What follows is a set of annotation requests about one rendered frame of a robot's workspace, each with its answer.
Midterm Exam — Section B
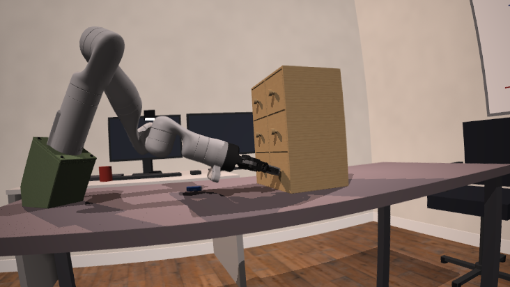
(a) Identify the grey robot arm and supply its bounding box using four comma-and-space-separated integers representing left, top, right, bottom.
47, 26, 228, 183

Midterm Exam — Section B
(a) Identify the small brown chest of drawers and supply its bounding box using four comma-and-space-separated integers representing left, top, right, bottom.
252, 65, 348, 194

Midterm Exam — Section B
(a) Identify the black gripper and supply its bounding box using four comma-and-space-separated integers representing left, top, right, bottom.
221, 143, 280, 176

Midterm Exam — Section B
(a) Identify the blue aa battery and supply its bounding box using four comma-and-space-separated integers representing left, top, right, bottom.
187, 186, 202, 192

